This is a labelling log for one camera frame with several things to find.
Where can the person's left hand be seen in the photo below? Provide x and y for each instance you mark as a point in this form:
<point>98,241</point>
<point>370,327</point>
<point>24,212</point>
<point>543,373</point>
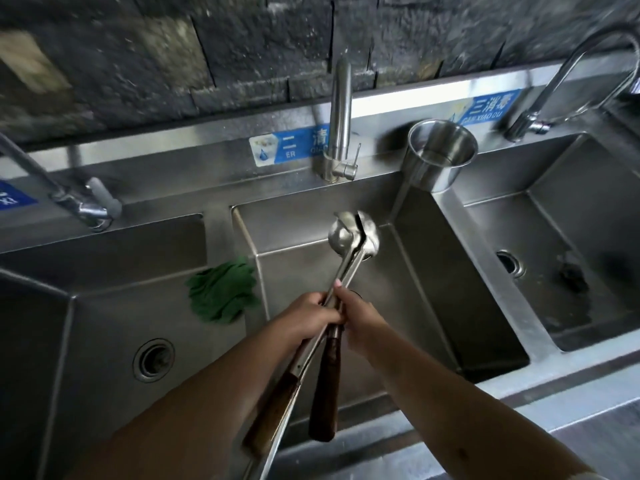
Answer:
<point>305,317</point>

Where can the person's right hand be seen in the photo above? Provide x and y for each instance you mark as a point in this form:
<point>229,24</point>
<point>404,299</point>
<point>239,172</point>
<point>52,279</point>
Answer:
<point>367,327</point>

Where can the person's right thumb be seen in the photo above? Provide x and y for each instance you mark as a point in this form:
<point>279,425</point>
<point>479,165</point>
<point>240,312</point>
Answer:
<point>346,297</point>

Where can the person's left fingers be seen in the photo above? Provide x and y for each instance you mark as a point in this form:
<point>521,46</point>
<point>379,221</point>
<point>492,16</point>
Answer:
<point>330,314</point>

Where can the person's right forearm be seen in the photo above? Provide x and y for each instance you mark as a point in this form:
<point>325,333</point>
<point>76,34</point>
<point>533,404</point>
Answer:
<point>465,409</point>

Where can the person's left forearm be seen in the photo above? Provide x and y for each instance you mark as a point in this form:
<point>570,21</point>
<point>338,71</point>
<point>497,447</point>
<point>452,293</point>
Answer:
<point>200,409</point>

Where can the stainless steel triple sink unit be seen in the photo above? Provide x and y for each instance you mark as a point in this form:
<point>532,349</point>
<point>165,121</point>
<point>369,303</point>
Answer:
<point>450,274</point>

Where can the green cloth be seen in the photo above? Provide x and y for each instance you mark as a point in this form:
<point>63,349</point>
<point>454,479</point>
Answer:
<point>222,292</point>

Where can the blue label with droplet picture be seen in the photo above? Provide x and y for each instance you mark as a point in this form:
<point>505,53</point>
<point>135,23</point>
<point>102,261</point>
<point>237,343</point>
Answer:
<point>290,144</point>

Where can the stainless steel cup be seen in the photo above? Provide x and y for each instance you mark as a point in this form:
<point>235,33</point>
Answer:
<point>442,162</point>

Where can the round steel sink drain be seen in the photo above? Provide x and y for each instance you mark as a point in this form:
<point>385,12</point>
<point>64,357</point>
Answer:
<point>153,360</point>
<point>511,263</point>

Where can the straight steel faucet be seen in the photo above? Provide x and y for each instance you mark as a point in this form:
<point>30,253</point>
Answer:
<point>341,119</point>

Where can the blue label with bottle picture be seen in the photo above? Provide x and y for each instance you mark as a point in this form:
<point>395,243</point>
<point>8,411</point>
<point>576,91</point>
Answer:
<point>495,105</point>

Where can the chrome faucet grey lever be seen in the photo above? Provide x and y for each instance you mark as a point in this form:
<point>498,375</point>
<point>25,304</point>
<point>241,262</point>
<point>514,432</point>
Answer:
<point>80,204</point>

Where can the curved gooseneck chrome faucet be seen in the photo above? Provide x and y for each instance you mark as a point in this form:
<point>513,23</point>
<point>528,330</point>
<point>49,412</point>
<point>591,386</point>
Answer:
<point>555,79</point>

